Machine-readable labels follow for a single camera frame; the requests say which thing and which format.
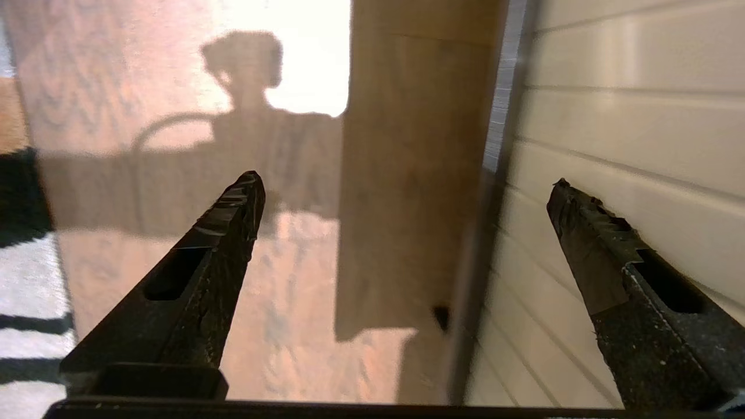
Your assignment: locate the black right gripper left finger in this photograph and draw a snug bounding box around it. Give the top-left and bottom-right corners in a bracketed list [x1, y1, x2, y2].
[58, 171, 267, 401]

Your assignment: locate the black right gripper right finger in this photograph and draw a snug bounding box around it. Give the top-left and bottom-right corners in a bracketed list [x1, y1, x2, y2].
[546, 178, 745, 411]

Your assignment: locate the cream white ribbed drawer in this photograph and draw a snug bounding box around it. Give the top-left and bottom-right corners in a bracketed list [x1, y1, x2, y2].
[463, 0, 745, 408]

